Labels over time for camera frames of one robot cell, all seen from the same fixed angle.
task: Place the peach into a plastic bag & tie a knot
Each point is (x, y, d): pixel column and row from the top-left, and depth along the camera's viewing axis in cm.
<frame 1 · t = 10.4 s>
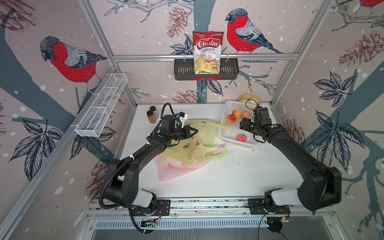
left hand: (200, 129, 81), fingers closed
right hand: (244, 123, 87), fingers open
green avocado print plastic bag: (200, 147, 79), point 17 cm above the table
pink plastic bag: (166, 168, 89), on the table
red peach front: (241, 137, 97), point 5 cm above the table
red yellow peach left: (231, 118, 106), point 7 cm above the table
orange yellow peach: (236, 113, 109), point 7 cm above the table
brown spice jar: (151, 116, 103), point 9 cm above the table
light spice jar: (153, 108, 108), point 9 cm above the table

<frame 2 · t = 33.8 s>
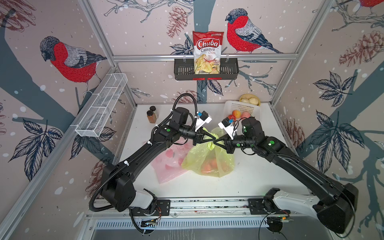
left hand: (215, 136, 67), fingers closed
right hand: (215, 140, 70), fingers closed
green avocado print plastic bag: (209, 158, 77), point 15 cm above the table
red peach front: (207, 169, 82), point 7 cm above the table
red peach middle: (213, 163, 84), point 7 cm above the table
the other named things where they were.

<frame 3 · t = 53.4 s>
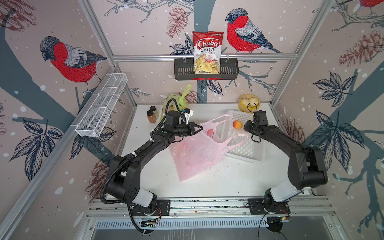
left hand: (205, 126, 79), fingers closed
right hand: (246, 124, 95), fingers open
green avocado print plastic bag: (182, 103, 100), point 17 cm above the table
pink plastic bag: (197, 155, 86), point 8 cm above the table
red yellow peach left: (237, 124, 103), point 6 cm above the table
white perforated plastic basket: (249, 150, 96), on the table
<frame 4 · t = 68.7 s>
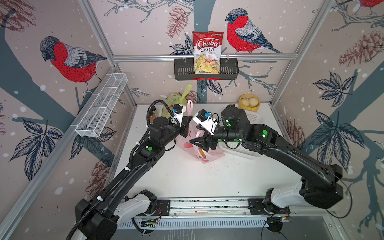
left hand: (193, 113, 68), fingers closed
right hand: (194, 132, 59), fingers open
pink plastic bag: (211, 155, 65), point 27 cm above the table
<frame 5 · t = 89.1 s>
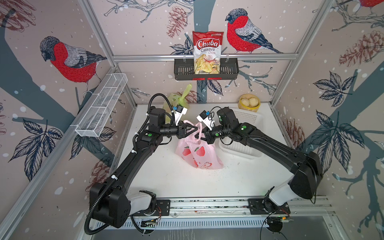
left hand: (197, 126, 70), fingers open
right hand: (196, 135, 73), fingers closed
pink plastic bag: (195, 150, 72), point 22 cm above the table
